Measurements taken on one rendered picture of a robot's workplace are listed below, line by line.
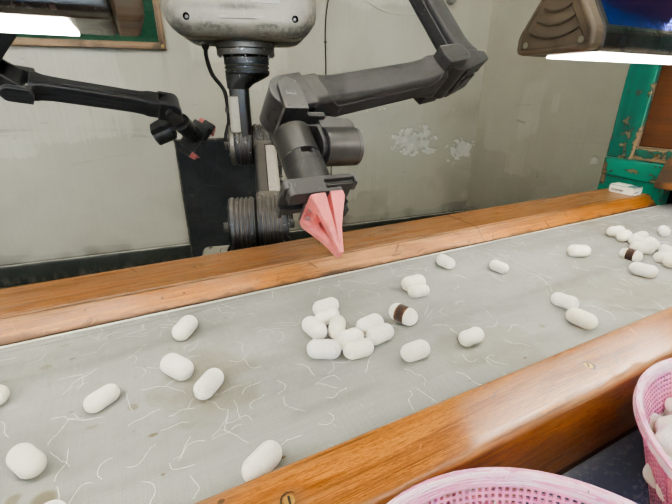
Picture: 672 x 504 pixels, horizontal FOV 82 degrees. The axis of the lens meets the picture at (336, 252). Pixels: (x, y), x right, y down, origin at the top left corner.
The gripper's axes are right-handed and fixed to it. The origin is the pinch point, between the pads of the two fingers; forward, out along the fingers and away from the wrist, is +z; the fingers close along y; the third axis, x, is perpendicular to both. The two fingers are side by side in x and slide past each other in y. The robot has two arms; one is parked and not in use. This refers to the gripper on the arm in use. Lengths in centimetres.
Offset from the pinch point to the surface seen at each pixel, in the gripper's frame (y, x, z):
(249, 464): -16.9, -7.4, 19.4
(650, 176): 94, 9, -9
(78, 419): -29.0, 2.0, 10.8
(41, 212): -74, 166, -137
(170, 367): -21.0, 1.6, 8.5
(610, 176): 95, 17, -15
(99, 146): -39, 139, -155
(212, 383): -17.7, -0.8, 11.7
